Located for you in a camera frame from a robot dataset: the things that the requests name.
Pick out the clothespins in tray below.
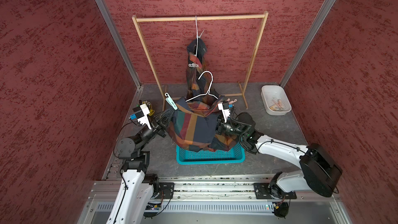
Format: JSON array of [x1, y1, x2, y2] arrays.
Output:
[[269, 99, 285, 112]]

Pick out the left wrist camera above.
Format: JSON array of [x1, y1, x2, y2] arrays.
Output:
[[129, 103, 152, 130]]

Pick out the teal plastic basket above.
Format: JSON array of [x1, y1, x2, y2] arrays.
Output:
[[176, 144, 246, 165]]

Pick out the white plastic tray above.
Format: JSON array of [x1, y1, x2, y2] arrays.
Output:
[[261, 85, 292, 116]]

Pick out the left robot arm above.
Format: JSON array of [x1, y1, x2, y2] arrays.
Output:
[[107, 104, 175, 224]]

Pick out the aluminium rail frame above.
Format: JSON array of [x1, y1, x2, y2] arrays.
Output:
[[77, 174, 352, 224]]

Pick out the white wire hanger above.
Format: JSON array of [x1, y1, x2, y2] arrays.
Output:
[[195, 16, 199, 57], [186, 69, 220, 105]]

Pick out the plaid shirt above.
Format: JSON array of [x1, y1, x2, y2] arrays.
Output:
[[166, 96, 237, 152], [185, 37, 218, 100]]

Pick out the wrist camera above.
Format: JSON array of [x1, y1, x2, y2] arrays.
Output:
[[217, 101, 233, 123], [129, 103, 152, 130]]

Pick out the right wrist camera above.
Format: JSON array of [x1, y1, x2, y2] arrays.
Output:
[[217, 101, 233, 123]]

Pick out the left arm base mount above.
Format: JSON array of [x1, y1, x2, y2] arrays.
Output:
[[151, 182, 175, 201]]

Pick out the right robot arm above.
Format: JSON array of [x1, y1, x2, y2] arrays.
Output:
[[216, 113, 343, 199]]

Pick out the wooden clothes rack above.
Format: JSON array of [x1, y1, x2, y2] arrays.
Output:
[[132, 11, 269, 110]]

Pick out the yellow pen cup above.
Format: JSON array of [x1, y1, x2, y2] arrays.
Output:
[[138, 100, 155, 116]]

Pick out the pink clothespin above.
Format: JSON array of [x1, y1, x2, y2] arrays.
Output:
[[224, 99, 237, 105]]

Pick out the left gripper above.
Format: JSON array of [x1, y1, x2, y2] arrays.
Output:
[[136, 107, 175, 151]]

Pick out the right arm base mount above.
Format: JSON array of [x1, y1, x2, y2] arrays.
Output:
[[253, 183, 297, 200]]

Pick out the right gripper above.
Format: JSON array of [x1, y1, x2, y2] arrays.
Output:
[[204, 114, 247, 138]]

